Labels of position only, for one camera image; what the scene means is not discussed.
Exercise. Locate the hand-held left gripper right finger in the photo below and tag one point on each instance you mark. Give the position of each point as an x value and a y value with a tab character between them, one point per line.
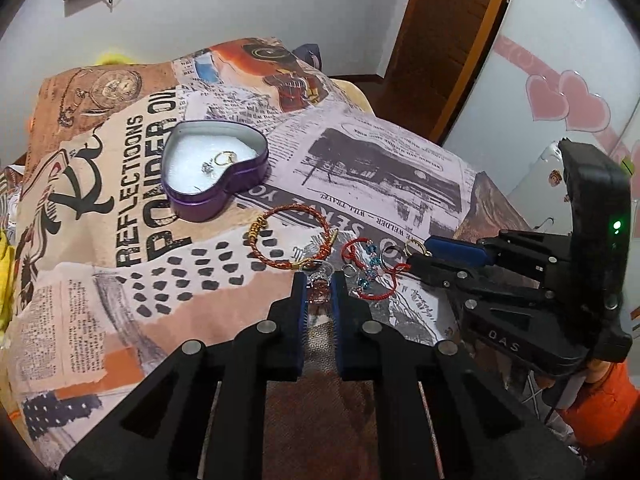
339	320

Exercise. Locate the pink heart ribbon sticker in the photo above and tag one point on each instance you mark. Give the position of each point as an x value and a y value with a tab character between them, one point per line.
565	97

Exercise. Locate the yellow plush toy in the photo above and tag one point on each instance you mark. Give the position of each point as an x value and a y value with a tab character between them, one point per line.
114	57

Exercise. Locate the yellow bed sheet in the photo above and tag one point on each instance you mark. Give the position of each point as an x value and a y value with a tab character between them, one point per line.
357	94

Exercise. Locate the navy blue cloth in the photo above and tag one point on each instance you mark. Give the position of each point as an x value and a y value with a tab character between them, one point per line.
309	55

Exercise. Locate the purple heart-shaped tin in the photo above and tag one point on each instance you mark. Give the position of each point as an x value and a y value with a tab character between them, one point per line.
200	195

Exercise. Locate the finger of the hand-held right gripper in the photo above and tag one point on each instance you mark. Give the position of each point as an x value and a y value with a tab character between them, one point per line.
430	270
457	251

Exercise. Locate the person's right forearm orange sleeve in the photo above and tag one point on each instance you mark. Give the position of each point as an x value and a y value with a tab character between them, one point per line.
602	402

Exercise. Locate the brown wooden door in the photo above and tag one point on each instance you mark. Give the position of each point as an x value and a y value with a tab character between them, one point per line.
440	35

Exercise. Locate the newspaper print blanket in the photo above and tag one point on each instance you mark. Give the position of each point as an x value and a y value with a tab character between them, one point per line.
125	270

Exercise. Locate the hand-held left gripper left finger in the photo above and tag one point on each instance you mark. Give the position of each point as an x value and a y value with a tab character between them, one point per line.
299	320

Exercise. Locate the white refrigerator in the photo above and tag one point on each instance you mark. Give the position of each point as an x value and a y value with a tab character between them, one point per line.
540	60

